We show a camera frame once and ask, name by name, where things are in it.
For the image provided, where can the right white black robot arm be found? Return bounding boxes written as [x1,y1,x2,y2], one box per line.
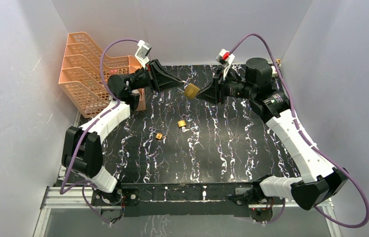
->
[196,58,347,210]

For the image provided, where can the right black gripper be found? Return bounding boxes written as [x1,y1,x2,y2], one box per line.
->
[196,67,256,106]

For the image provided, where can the medium brass padlock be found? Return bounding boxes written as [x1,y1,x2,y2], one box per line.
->
[177,114,190,132]

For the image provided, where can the small brass padlock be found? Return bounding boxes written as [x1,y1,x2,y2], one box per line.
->
[149,127,165,141]

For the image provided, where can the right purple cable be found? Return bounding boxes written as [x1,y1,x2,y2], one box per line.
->
[230,33,369,229]

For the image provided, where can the orange plastic file organizer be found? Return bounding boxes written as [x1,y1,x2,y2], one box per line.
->
[58,32,147,119]

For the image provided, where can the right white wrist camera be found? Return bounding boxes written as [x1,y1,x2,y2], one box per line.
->
[216,49,235,81]

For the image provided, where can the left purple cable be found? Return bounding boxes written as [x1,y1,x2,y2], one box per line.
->
[59,39,139,225]

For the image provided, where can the large brass padlock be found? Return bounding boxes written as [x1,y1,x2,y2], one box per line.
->
[183,83,200,99]

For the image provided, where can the black aluminium base frame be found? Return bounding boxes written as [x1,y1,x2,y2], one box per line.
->
[40,178,334,226]

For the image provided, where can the purple cable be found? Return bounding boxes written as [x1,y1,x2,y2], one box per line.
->
[230,33,369,229]
[59,39,139,225]

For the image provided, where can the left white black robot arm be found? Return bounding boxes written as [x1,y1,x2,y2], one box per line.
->
[61,59,184,205]

